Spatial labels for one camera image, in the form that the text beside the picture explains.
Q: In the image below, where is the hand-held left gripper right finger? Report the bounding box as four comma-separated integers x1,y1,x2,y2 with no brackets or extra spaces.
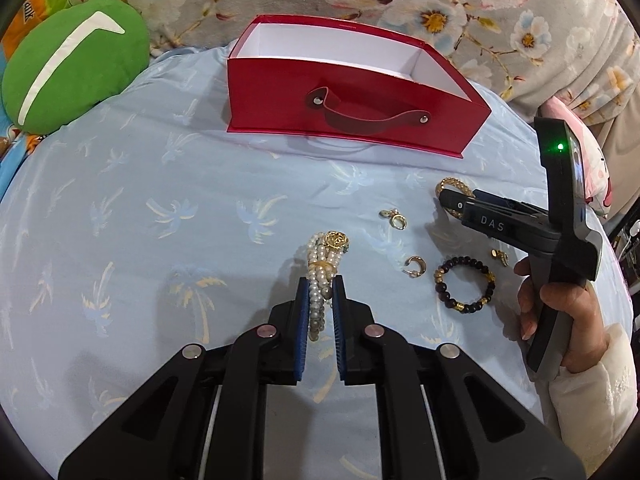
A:
333,275,587,480

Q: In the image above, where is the person's right forearm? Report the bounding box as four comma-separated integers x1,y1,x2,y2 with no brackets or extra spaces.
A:
542,322,640,461

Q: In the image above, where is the pink pillow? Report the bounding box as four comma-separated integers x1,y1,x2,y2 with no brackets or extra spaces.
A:
542,96,616,218

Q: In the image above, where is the cartoon printed cushion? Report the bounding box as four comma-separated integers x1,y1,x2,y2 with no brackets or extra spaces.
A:
0,0,118,201

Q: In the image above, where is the red gift box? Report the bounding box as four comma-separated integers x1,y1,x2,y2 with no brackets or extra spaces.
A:
226,14,493,159

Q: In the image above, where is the white pearl bracelet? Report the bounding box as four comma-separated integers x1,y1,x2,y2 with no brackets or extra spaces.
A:
297,230,351,343

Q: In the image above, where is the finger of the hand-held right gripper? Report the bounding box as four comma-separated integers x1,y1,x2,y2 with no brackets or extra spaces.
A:
439,188,548,221

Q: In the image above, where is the person's right hand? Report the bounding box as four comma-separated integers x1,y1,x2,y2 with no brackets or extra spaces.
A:
514,256,611,375

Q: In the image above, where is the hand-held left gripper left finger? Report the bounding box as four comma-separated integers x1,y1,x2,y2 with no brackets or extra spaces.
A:
57,276,308,480

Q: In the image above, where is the green cushion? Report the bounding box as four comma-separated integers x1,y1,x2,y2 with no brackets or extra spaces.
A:
0,0,151,135

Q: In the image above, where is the gold chain bangle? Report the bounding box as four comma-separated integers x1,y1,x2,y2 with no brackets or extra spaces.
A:
435,177,477,219

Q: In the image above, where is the light blue palm-print sheet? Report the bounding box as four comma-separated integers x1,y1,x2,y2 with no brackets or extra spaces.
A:
0,42,636,480

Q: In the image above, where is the black bead bracelet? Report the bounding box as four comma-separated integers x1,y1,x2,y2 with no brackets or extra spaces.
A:
434,256,497,317

